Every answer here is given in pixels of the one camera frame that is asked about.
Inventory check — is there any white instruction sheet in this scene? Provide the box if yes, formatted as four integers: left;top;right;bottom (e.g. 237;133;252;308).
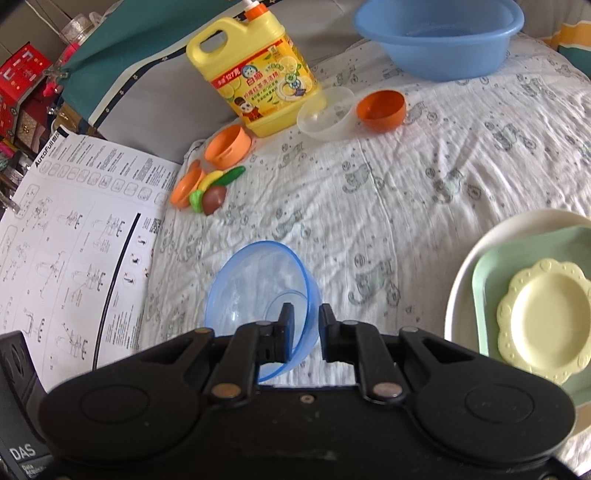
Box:
0;131;184;394

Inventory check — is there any orange bowl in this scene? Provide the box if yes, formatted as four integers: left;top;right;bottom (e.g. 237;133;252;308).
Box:
355;90;407;134

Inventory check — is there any blue transparent bowl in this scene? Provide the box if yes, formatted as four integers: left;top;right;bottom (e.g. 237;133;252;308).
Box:
204;241;322;384

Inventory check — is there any brown toy fruit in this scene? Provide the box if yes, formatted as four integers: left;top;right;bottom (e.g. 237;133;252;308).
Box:
203;186;227;216

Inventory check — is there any clear plastic jar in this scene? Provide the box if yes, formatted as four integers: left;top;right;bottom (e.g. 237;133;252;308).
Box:
60;14;96;45

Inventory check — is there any green square plate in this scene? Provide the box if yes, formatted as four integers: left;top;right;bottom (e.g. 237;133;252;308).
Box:
471;225;591;398

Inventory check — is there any red patterned box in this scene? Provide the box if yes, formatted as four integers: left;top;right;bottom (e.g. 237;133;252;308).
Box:
0;41;52;139

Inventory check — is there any white printed blanket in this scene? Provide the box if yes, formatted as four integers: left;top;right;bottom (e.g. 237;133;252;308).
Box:
92;34;591;389

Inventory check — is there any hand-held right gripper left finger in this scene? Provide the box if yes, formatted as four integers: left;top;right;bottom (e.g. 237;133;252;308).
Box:
139;302;297;403

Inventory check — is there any clear plastic bowl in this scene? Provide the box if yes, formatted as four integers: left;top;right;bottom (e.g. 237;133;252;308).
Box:
296;87;358;142

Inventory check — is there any yellow flower-shaped small plate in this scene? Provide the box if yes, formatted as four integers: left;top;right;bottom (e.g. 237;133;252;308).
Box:
496;258;591;387

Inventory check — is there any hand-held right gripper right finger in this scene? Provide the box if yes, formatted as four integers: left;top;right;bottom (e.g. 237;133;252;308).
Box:
318;303;482;404

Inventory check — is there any teal grey striped sheet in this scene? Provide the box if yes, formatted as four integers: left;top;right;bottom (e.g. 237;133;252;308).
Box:
60;0;591;154

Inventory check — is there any blue plastic basin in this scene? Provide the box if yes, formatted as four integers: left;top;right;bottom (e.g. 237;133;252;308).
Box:
354;0;526;83

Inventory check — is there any white round plate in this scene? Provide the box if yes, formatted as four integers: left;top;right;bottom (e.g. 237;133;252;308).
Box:
444;208;591;403

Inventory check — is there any orange toy cup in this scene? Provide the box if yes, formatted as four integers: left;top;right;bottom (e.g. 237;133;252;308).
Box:
204;124;255;171

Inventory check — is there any yellow detergent jug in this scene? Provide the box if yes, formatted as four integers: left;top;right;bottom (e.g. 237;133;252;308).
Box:
186;0;323;138

